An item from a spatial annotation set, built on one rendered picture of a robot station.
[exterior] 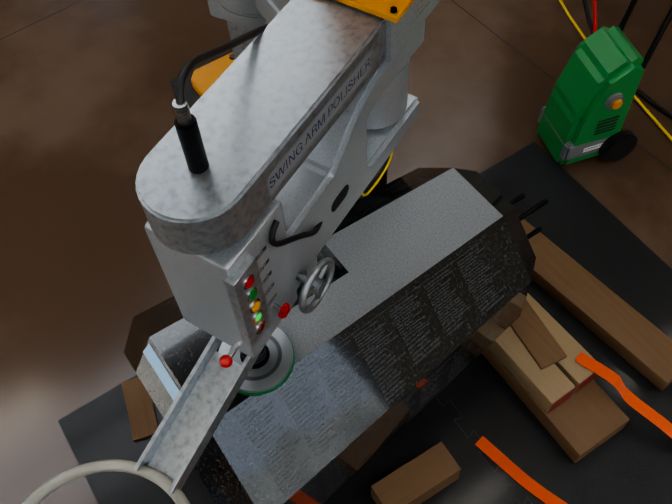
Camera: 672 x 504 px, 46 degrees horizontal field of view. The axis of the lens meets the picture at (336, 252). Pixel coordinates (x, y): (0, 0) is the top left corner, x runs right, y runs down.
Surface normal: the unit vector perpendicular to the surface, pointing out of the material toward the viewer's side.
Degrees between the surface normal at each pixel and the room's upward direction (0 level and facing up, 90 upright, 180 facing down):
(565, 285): 0
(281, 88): 0
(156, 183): 0
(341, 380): 45
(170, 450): 16
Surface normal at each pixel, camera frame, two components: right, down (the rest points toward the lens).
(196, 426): -0.18, -0.32
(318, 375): 0.40, 0.08
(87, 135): -0.04, -0.54
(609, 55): -0.56, -0.29
